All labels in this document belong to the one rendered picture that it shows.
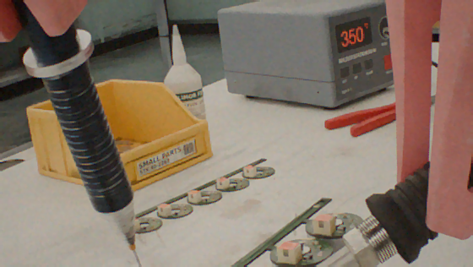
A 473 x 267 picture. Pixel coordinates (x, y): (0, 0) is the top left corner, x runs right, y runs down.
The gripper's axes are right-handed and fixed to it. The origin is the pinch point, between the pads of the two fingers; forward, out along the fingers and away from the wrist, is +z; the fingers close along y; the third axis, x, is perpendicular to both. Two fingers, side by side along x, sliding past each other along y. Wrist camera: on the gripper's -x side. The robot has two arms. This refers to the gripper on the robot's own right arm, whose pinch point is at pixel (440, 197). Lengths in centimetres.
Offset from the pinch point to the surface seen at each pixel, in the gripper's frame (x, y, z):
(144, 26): 56, -627, 44
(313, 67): 10.8, -48.2, 0.0
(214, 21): 105, -601, 20
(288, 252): -1.7, -5.8, 4.8
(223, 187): 2.4, -32.1, 9.5
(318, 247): -0.3, -6.5, 4.5
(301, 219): -0.1, -9.8, 4.4
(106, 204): -10.0, 2.8, 2.3
